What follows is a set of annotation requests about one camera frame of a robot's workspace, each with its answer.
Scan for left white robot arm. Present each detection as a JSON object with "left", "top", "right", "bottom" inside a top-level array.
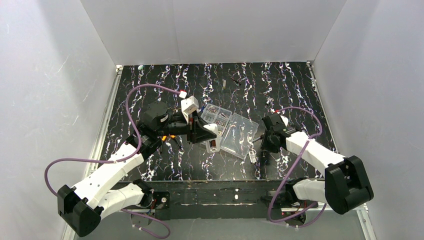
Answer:
[{"left": 57, "top": 100, "right": 220, "bottom": 237}]

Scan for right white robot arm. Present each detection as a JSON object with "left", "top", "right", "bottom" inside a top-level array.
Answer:
[{"left": 260, "top": 113, "right": 375, "bottom": 215}]

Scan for clear plastic screw box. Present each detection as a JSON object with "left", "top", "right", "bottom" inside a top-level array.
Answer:
[{"left": 201, "top": 103, "right": 259, "bottom": 160}]

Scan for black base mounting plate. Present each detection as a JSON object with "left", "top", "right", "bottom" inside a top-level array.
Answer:
[{"left": 120, "top": 179, "right": 319, "bottom": 222}]

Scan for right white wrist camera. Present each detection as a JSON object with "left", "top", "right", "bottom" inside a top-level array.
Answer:
[{"left": 274, "top": 110, "right": 289, "bottom": 127}]

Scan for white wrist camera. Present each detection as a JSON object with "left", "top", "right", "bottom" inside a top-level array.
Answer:
[
  {"left": 274, "top": 110, "right": 289, "bottom": 127},
  {"left": 178, "top": 90, "right": 199, "bottom": 124}
]

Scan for orange handled pliers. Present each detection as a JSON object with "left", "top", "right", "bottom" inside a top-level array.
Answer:
[{"left": 159, "top": 135, "right": 183, "bottom": 154}]

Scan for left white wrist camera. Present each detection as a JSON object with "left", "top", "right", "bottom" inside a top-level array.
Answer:
[{"left": 178, "top": 90, "right": 199, "bottom": 124}]

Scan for aluminium frame rail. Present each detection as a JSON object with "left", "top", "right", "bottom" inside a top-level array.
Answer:
[{"left": 61, "top": 65, "right": 124, "bottom": 240}]

